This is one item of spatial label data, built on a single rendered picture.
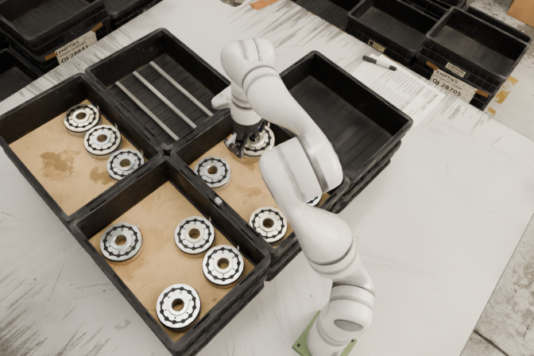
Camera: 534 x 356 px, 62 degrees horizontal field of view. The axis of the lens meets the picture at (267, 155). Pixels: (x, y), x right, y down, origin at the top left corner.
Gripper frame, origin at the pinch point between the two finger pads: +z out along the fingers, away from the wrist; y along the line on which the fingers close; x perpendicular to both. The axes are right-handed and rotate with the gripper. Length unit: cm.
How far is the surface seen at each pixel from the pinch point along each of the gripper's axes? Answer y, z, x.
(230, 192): -5.8, 17.0, 0.4
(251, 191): -1.5, 17.1, -3.7
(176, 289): -34.5, 13.7, -9.7
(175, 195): -16.8, 16.7, 10.8
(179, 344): -42.5, 6.6, -21.0
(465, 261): 31, 31, -61
